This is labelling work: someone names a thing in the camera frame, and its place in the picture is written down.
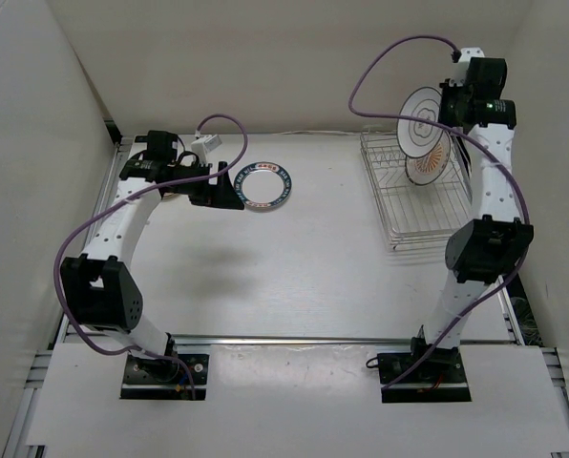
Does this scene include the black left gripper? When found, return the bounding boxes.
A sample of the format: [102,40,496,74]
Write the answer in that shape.
[166,160,243,210]

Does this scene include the white plate green rim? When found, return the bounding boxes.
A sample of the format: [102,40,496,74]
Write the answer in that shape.
[234,161,292,211]

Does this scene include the white plate flower outline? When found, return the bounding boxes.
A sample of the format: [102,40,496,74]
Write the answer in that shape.
[396,87,443,158]

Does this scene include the white plate orange pattern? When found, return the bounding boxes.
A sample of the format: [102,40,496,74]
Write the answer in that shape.
[405,134,452,186]

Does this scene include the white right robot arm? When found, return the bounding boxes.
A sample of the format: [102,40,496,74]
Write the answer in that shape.
[408,49,534,382]

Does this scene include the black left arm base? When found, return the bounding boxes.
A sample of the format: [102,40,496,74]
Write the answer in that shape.
[120,352,210,401]

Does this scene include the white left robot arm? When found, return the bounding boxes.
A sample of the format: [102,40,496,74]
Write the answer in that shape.
[54,131,244,382]

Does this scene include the white front cover board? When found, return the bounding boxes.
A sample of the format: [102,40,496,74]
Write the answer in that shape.
[28,343,569,457]

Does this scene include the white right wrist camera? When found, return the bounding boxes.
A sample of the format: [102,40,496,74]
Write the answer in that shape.
[449,47,485,87]

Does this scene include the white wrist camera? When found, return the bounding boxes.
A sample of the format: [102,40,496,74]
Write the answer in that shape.
[449,47,485,87]
[191,135,221,163]

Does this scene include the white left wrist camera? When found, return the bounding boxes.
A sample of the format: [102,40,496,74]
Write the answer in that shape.
[191,135,221,163]

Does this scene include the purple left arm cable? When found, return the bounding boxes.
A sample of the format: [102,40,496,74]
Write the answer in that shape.
[54,114,250,400]

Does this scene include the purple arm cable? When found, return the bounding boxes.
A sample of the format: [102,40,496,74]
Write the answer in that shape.
[54,114,250,400]
[348,33,532,395]

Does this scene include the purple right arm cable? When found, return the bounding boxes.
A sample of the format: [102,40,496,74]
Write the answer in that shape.
[348,33,532,395]

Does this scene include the wire dish rack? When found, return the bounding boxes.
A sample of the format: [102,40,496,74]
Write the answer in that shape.
[360,125,470,250]

